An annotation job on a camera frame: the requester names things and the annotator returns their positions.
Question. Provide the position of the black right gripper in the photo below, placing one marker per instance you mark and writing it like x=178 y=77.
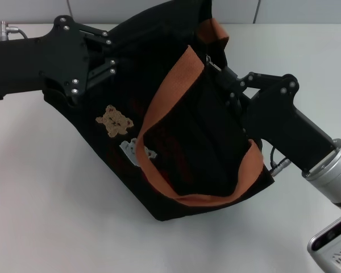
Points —
x=284 y=128

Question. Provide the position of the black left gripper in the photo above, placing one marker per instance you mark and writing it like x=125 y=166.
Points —
x=45 y=62

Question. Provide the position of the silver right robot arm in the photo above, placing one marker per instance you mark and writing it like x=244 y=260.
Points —
x=332 y=173

